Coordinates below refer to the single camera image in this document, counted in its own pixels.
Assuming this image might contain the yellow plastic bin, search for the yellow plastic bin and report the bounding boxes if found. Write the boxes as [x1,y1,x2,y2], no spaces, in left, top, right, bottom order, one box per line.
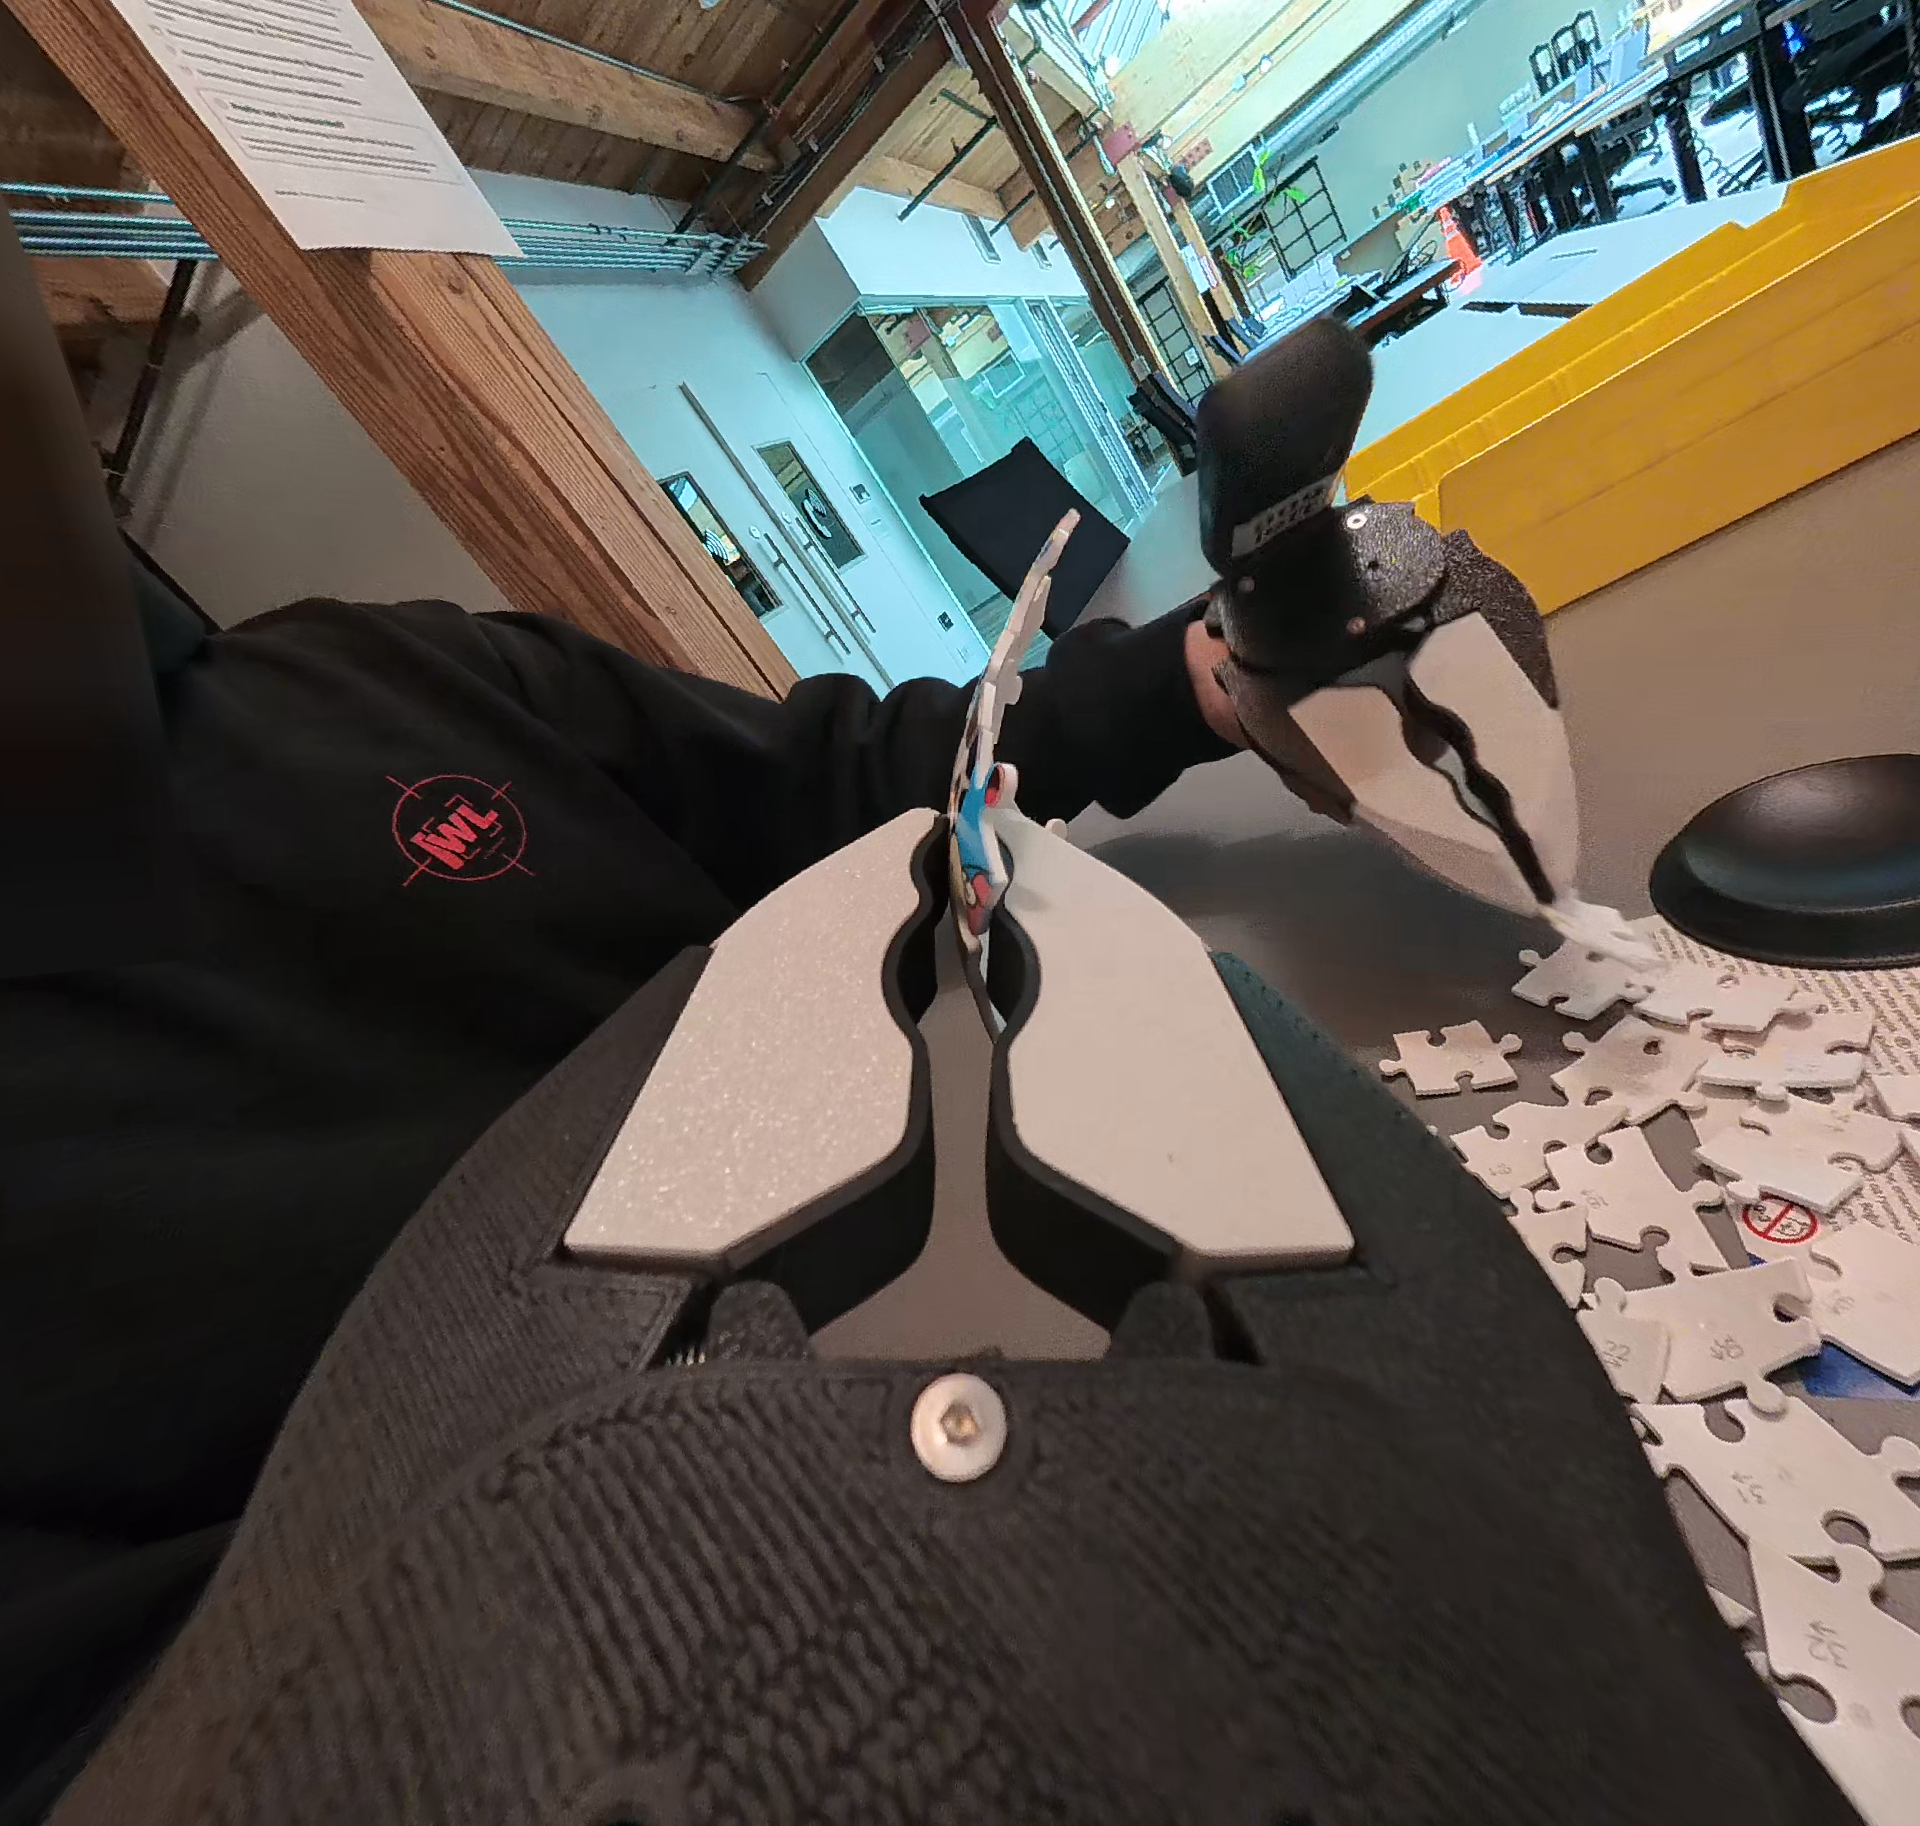
[1341,130,1920,614]

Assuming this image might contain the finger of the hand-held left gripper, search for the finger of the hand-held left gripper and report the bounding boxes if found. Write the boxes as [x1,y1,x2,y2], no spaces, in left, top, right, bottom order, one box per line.
[1410,620,1588,905]
[1288,668,1550,901]

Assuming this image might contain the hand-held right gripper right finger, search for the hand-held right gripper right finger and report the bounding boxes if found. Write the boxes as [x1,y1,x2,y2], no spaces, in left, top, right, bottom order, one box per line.
[988,813,1364,1335]

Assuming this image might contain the curved assembled puzzle section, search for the curved assembled puzzle section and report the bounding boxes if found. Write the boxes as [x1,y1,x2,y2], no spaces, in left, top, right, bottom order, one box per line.
[948,509,1082,1034]

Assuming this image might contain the black round puzzle stand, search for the black round puzzle stand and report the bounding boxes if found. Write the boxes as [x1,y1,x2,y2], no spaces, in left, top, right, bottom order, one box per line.
[1650,753,1920,970]

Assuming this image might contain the pile of white puzzle pieces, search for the pile of white puzzle pieces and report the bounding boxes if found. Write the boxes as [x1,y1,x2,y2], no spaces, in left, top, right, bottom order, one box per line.
[1379,942,1920,1826]

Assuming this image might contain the grey table with wooden edge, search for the grey table with wooden edge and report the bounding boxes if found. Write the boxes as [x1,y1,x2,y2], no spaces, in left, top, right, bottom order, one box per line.
[1126,182,1793,538]

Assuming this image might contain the person's left forearm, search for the person's left forearm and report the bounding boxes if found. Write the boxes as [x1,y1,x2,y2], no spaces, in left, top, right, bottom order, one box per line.
[720,611,1209,884]

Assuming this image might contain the wooden post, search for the wooden post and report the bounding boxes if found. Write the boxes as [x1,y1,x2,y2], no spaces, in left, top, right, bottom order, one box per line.
[0,0,798,700]

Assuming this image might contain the person's black sweatshirt torso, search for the person's black sweatshirt torso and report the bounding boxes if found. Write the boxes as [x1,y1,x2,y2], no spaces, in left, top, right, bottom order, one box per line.
[0,206,842,1826]

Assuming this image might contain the black office chair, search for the black office chair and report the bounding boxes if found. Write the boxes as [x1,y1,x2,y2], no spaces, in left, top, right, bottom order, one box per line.
[918,437,1132,644]

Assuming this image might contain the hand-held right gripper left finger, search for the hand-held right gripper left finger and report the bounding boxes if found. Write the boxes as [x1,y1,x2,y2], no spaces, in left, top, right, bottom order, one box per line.
[558,809,934,1321]

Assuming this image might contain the person's left hand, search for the person's left hand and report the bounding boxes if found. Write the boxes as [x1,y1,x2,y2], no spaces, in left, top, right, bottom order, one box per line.
[1186,615,1254,753]

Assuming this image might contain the single white puzzle piece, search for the single white puzzle piece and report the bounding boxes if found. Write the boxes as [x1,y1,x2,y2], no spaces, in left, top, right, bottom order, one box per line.
[1513,888,1668,1020]

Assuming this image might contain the metal conduit pipes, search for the metal conduit pipes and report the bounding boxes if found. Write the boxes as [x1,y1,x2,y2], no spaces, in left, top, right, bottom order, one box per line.
[0,182,767,284]

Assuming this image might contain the white paper notice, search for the white paper notice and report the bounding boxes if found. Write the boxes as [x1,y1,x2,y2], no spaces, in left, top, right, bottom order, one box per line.
[43,0,525,258]

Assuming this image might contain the black workbench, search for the black workbench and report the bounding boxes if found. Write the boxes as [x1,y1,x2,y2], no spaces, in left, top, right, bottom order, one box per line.
[1350,258,1463,342]

